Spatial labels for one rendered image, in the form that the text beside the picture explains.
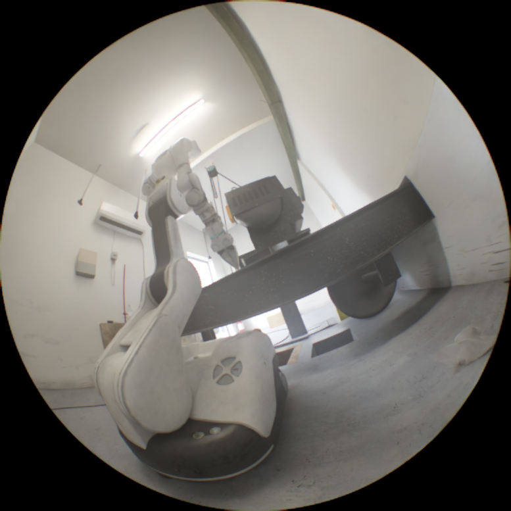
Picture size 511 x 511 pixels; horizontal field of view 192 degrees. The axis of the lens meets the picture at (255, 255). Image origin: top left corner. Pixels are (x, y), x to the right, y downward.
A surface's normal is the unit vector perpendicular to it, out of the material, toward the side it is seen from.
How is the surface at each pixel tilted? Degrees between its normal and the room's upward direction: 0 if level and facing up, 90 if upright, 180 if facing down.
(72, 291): 90
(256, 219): 90
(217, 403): 38
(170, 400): 90
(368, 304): 90
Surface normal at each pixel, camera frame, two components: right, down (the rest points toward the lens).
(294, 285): -0.38, -0.22
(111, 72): 0.34, 0.87
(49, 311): 0.86, -0.44
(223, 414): -0.42, -0.86
